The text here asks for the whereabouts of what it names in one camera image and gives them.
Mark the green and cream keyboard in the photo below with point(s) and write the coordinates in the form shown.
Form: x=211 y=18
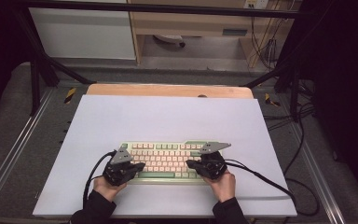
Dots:
x=164 y=157

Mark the wooden table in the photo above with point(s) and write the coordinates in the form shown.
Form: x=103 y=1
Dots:
x=167 y=90

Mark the white wall socket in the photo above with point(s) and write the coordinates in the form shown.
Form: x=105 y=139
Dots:
x=256 y=3

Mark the light wooden desk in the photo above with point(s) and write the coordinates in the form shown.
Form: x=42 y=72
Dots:
x=192 y=23

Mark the light blue table mat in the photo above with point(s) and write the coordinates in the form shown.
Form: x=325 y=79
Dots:
x=167 y=118

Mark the white cabinet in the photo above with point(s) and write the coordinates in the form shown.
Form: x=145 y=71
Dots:
x=80 y=34

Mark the office chair base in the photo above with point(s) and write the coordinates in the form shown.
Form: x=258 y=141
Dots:
x=169 y=39

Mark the aluminium floor rail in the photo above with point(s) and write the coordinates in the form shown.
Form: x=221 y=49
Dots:
x=318 y=180
x=24 y=132

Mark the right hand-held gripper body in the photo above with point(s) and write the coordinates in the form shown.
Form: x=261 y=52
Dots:
x=213 y=165

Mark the black metal frame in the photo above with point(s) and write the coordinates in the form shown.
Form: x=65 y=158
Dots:
x=167 y=9

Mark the person's left hand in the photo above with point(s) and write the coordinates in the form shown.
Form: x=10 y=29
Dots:
x=107 y=189

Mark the yellow and black tape strip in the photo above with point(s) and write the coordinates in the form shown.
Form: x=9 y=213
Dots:
x=70 y=95
x=272 y=100

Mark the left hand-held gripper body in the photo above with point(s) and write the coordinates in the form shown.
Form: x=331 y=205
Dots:
x=118 y=172

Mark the person's right hand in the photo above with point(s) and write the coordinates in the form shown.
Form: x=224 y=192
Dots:
x=223 y=186

